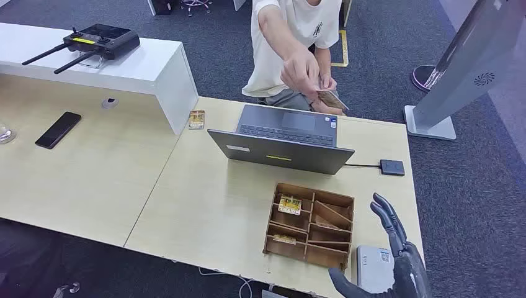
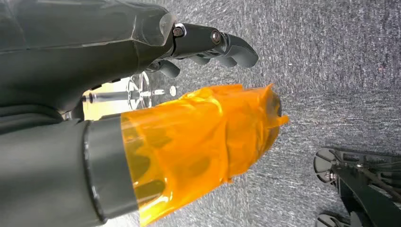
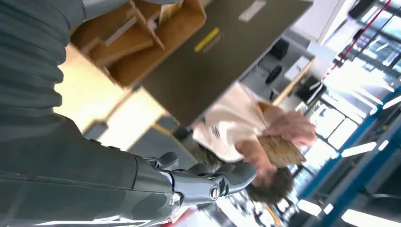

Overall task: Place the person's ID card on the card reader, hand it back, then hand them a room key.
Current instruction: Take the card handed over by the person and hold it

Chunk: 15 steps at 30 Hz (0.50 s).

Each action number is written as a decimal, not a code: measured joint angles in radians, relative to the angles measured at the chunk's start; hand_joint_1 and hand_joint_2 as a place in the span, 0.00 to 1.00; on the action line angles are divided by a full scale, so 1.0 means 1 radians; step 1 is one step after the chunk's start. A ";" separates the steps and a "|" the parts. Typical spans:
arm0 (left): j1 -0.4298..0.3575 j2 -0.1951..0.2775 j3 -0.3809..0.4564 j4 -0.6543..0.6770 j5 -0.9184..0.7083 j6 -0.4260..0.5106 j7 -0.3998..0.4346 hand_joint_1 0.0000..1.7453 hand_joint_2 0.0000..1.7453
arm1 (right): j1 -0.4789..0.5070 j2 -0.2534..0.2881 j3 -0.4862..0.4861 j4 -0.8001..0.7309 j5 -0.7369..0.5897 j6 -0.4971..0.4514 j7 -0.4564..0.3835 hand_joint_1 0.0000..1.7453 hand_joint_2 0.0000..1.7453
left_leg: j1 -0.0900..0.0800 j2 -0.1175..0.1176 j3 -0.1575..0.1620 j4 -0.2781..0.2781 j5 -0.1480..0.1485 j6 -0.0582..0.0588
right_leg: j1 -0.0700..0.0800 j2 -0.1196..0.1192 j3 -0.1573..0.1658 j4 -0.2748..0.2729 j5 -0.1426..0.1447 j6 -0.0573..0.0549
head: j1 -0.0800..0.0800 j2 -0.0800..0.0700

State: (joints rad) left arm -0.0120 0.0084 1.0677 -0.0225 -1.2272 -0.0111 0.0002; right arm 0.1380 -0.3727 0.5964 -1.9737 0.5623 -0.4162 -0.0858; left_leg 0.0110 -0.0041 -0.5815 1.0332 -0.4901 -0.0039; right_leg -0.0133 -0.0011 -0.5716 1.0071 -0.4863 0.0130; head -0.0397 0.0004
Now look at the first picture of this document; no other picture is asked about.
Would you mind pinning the clear glass object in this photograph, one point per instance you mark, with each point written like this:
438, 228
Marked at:
5, 135

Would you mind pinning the person's left forearm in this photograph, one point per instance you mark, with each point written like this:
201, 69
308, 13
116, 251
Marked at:
324, 61

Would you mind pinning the black remote controller with antennas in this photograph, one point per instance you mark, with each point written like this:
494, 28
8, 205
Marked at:
105, 41

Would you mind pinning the round grey desk grommet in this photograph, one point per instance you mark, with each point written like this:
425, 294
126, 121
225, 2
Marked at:
109, 103

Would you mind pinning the wooden compartment box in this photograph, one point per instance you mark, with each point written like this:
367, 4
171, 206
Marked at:
328, 257

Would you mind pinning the dark chair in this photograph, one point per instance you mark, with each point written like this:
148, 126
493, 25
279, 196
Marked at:
24, 263

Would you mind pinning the grey laptop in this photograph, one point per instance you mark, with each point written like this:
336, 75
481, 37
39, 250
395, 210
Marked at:
287, 154

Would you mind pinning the round stanchion base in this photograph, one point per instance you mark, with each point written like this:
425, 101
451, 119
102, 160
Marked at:
421, 78

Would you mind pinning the person's right forearm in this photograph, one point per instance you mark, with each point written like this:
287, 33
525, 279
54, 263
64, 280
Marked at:
283, 39

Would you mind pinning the person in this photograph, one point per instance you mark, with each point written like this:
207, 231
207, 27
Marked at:
296, 24

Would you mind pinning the white counter shelf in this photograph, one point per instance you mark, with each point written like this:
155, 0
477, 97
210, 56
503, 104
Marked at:
156, 70

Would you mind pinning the clear acrylic stand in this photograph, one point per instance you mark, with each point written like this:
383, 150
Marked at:
98, 65

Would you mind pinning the brown ID card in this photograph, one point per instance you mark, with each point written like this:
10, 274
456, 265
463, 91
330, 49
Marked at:
333, 100

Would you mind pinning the black box on floor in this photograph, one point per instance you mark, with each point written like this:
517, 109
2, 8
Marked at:
161, 6

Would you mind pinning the yellow printed room key card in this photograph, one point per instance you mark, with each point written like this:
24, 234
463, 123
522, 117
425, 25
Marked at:
197, 119
284, 239
289, 205

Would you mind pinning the silver kiosk stand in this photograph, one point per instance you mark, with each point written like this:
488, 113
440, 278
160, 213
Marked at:
464, 70

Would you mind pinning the black smartphone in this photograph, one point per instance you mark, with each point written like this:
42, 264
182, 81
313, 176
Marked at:
57, 130

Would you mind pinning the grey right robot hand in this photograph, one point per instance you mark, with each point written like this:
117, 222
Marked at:
411, 271

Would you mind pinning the small black square device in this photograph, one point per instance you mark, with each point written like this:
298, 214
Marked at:
392, 167

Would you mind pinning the person's left hand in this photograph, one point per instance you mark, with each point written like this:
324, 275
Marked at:
327, 82

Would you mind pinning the white card reader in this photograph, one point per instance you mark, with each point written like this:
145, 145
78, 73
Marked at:
372, 267

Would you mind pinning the person's right hand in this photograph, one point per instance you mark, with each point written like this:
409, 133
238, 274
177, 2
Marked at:
300, 72

